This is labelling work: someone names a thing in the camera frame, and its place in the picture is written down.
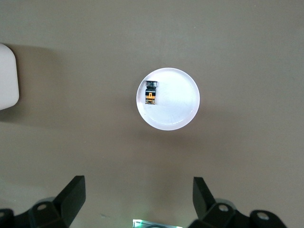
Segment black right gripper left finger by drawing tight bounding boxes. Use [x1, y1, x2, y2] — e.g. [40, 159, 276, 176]
[0, 175, 86, 228]

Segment pale pink round plate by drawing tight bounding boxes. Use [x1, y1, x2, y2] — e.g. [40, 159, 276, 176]
[136, 67, 201, 131]

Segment orange and black push-button switch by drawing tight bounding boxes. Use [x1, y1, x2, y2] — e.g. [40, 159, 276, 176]
[144, 80, 159, 105]

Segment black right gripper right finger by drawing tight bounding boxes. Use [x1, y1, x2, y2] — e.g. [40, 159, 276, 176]
[187, 177, 289, 228]

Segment white lunch box grey clips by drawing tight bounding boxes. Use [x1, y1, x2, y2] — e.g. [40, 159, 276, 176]
[0, 43, 19, 111]

